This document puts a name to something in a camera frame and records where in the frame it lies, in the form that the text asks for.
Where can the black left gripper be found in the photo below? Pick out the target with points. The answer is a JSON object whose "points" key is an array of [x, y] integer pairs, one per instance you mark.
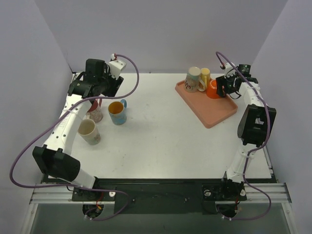
{"points": [[116, 85]]}

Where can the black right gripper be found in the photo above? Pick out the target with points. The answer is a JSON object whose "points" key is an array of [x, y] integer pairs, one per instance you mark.
{"points": [[222, 86]]}

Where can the orange mug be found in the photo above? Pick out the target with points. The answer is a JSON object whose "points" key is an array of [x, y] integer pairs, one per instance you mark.
{"points": [[211, 90]]}

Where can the blue butterfly mug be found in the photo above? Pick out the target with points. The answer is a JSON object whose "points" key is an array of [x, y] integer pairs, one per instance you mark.
{"points": [[117, 112]]}

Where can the pink floral mug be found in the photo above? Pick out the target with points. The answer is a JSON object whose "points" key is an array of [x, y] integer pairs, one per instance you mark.
{"points": [[95, 113]]}

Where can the cream dragon pattern mug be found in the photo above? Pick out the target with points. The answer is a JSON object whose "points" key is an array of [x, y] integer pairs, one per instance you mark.
{"points": [[89, 131]]}

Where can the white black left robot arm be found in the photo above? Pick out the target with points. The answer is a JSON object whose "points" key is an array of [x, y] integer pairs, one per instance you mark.
{"points": [[54, 156]]}

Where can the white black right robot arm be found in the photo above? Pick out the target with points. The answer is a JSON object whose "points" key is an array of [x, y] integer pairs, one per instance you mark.
{"points": [[253, 130]]}

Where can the yellow mug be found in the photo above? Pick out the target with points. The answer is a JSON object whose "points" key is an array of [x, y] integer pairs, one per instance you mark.
{"points": [[204, 79]]}

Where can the seashell coral mug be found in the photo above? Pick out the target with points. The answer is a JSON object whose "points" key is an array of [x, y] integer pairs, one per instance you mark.
{"points": [[191, 82]]}

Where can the pink plastic tray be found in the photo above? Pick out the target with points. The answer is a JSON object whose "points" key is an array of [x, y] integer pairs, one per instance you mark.
{"points": [[209, 111]]}

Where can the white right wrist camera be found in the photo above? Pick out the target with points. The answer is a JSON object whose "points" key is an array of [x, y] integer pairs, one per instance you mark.
{"points": [[229, 70]]}

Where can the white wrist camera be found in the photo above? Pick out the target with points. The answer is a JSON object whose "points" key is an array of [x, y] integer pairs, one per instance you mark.
{"points": [[116, 67], [229, 70]]}

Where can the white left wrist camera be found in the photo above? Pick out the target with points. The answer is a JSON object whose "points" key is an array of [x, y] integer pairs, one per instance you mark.
{"points": [[116, 67]]}

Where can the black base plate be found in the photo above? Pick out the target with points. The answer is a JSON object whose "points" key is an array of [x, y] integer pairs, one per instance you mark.
{"points": [[165, 196]]}

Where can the aluminium rail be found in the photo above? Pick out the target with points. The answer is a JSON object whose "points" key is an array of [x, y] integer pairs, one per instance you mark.
{"points": [[278, 193]]}

